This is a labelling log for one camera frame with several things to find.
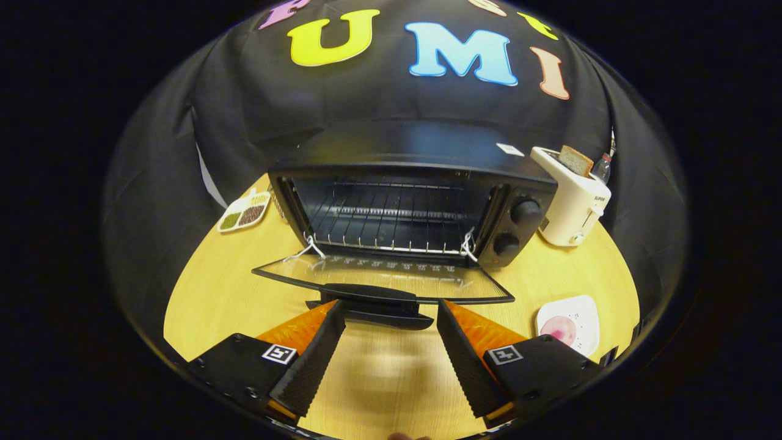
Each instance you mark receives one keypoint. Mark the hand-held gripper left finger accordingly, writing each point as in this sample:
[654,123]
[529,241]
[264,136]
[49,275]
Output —
[317,360]

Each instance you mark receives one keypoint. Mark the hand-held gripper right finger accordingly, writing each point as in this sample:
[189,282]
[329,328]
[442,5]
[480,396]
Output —
[467,360]

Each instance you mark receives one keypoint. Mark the pink ham slice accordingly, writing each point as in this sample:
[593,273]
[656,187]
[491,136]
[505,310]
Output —
[559,330]

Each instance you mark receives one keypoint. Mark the white square plate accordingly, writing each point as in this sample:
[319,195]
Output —
[583,318]

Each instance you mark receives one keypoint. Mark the black toaster oven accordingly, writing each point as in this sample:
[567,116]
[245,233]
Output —
[397,143]

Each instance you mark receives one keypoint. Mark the white pop-up toaster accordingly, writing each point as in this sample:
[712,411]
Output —
[571,208]

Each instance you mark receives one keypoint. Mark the white zip tie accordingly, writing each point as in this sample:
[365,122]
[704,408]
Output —
[469,241]
[313,243]

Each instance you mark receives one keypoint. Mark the white divided bean dish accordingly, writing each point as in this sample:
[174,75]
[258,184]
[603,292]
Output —
[244,214]

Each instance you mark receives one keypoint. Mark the toasted bread slice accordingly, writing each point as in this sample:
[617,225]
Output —
[576,161]

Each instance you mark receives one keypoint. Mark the clear water bottle red label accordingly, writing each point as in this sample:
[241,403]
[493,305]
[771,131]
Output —
[603,168]

